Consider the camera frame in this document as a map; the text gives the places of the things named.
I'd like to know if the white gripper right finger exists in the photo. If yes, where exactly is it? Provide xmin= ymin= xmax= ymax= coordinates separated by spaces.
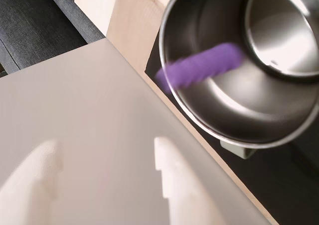
xmin=154 ymin=136 xmax=220 ymax=225

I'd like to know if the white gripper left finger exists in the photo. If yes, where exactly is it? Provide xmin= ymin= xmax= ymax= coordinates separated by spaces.
xmin=0 ymin=139 xmax=63 ymax=225

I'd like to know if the purple pen grip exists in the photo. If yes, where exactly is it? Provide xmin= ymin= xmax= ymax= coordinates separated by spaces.
xmin=154 ymin=42 xmax=245 ymax=94

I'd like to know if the pale green steel-rimmed cup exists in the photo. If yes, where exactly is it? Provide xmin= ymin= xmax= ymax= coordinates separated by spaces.
xmin=159 ymin=0 xmax=319 ymax=160

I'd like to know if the light wooden panel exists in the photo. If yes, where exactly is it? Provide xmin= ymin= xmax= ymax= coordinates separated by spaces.
xmin=74 ymin=0 xmax=177 ymax=73

